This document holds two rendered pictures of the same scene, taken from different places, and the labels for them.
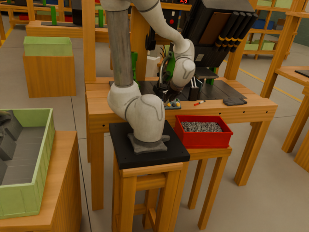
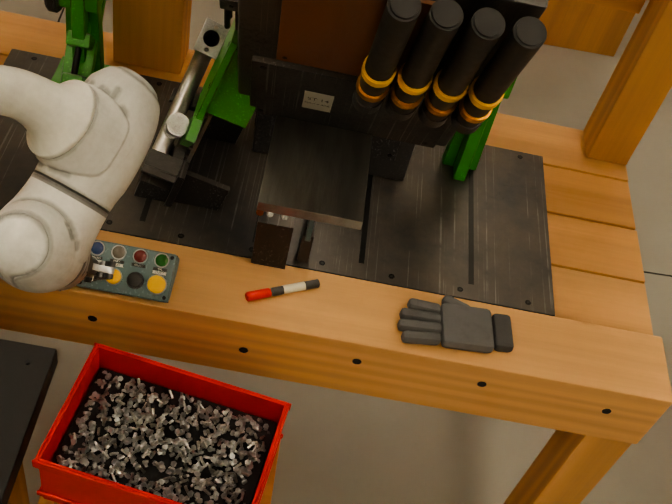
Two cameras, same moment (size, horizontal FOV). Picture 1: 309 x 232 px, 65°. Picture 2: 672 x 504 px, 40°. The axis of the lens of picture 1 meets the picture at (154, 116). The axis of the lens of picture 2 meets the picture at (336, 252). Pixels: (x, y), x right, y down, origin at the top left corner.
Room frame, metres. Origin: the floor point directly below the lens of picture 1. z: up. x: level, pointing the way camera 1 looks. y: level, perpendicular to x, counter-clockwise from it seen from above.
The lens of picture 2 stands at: (0.75, -0.63, 2.12)
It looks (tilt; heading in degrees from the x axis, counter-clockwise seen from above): 48 degrees down; 14
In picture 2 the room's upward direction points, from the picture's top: 15 degrees clockwise
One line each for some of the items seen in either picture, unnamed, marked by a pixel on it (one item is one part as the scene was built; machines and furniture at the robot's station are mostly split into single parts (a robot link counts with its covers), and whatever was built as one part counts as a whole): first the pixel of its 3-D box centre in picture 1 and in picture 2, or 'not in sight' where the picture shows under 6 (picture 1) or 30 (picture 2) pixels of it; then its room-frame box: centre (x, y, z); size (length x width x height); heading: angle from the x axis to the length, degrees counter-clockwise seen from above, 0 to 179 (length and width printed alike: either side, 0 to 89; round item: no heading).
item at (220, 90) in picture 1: (178, 90); (267, 177); (1.90, -0.17, 0.89); 1.10 x 0.42 x 0.02; 110
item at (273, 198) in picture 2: (196, 68); (322, 133); (1.83, -0.28, 1.11); 0.39 x 0.16 x 0.03; 20
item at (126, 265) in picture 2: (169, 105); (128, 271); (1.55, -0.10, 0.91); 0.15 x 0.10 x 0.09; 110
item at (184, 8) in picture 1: (178, 5); not in sight; (2.14, -0.08, 1.52); 0.90 x 0.25 x 0.04; 110
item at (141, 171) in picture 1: (145, 151); not in sight; (1.09, 0.02, 0.83); 0.32 x 0.32 x 0.04; 20
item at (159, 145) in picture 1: (150, 138); not in sight; (1.10, 0.01, 0.92); 0.22 x 0.18 x 0.06; 111
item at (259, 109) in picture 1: (190, 113); (239, 314); (1.63, -0.27, 0.82); 1.50 x 0.14 x 0.15; 110
